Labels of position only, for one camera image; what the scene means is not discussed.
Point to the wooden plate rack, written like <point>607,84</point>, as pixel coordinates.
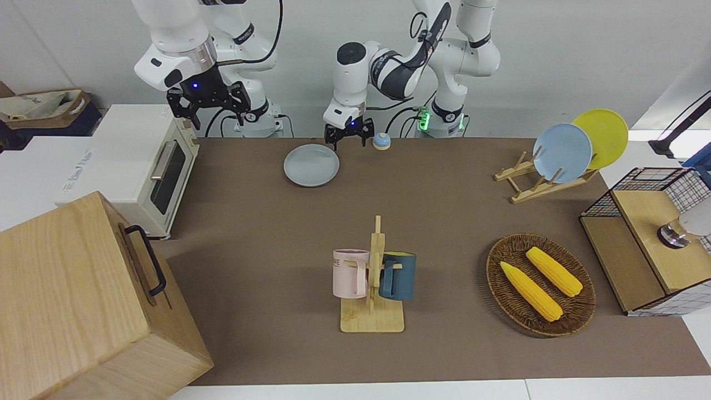
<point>533,191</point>

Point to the light blue plate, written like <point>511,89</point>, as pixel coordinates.
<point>564,151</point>

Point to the brown wicker basket tray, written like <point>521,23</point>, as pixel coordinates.
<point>514,250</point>

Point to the yellow corn cob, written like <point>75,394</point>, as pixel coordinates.
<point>555,272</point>
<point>530,291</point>

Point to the dark blue bin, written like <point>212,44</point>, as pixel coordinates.
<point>83,125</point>

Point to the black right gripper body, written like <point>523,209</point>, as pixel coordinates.
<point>208,91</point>

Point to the dark blue mug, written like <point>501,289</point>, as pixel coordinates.
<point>402,278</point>

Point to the wooden mug rack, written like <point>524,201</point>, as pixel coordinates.
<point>372,319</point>

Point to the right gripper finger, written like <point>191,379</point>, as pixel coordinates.
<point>183,105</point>
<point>241,100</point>

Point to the yellow plate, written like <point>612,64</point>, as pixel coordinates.
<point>608,133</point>

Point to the pink mug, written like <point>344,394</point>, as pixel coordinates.
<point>347,275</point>

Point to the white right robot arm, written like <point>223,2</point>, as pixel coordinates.
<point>172,33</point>

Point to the black camera stand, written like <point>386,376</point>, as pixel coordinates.
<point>664,147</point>

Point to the green lit connector box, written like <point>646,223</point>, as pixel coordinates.
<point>425,119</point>

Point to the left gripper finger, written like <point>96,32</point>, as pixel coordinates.
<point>332,135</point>
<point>367,129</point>

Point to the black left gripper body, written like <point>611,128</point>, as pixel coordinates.
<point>350,126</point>

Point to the light wooden box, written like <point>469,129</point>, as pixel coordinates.
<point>66,289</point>

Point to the white cloth bag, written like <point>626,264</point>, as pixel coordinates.
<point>39,105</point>

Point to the brown table mat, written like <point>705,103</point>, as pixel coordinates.
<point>278,222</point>

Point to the gray plate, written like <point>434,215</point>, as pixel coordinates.
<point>311,165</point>

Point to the blue object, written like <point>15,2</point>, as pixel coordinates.
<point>702,161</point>

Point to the white object with metal cap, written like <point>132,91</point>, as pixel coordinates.
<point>672,236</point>

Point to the brown cardboard box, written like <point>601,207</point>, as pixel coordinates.
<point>80,108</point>

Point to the blue service bell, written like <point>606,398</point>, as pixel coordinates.
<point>382,143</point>

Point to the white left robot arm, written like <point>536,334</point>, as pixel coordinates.
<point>461,55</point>

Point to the white toaster oven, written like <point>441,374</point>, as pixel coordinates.
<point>122,155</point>

